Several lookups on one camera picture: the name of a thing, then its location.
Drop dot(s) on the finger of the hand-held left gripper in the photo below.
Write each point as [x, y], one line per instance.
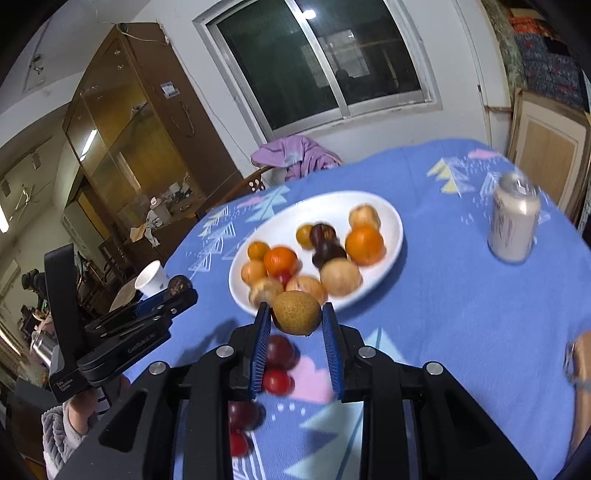
[150, 302]
[182, 299]

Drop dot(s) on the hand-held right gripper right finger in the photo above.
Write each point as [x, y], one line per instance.
[333, 350]

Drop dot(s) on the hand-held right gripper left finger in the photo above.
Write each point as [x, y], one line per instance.
[261, 350]

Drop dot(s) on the dark brown water chestnut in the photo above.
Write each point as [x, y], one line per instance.
[179, 282]
[323, 233]

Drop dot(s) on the small tan pear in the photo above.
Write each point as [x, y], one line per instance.
[295, 313]

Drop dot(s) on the small tan fruit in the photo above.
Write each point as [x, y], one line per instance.
[264, 291]

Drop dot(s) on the orange-brown round fruit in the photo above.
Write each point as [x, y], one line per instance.
[310, 288]
[253, 271]

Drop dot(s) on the large tan pear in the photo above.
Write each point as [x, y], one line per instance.
[340, 276]
[364, 216]

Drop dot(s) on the red cherry tomato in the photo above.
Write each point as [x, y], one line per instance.
[238, 444]
[277, 382]
[283, 278]

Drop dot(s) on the yellow cherry tomato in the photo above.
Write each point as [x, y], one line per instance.
[258, 250]
[304, 235]

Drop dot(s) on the orange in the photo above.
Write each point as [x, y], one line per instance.
[364, 244]
[280, 260]

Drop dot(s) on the dark purple passion fruit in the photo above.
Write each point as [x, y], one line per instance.
[328, 257]

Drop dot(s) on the white oval plate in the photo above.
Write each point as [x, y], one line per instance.
[286, 216]

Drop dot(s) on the person's left forearm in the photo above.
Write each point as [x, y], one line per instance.
[60, 438]

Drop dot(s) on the person's left hand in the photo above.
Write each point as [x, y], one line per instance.
[81, 413]

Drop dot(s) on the dark red plum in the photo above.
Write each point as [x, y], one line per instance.
[282, 353]
[244, 413]

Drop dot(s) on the white paper cup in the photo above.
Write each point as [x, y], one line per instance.
[150, 279]

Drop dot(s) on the stainless steel bottle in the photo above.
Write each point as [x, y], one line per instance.
[41, 350]

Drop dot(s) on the wooden chair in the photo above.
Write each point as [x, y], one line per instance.
[240, 187]

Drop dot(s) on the wooden glass cabinet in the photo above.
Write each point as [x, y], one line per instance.
[124, 138]

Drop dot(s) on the ceiling fan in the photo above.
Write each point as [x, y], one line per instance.
[23, 194]

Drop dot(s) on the fluorescent ceiling light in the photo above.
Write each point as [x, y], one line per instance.
[2, 217]

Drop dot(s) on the purple cloth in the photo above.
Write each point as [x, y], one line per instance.
[295, 154]

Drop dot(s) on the cream drink can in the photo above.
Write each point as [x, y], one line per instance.
[513, 217]

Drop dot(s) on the sliding glass window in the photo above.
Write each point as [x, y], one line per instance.
[314, 60]

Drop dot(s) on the green patterned panel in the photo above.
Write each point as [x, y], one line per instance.
[501, 50]

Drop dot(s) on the stack of patterned boxes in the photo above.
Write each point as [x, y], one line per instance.
[545, 60]

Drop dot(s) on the wooden picture frame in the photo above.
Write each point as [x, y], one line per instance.
[549, 152]

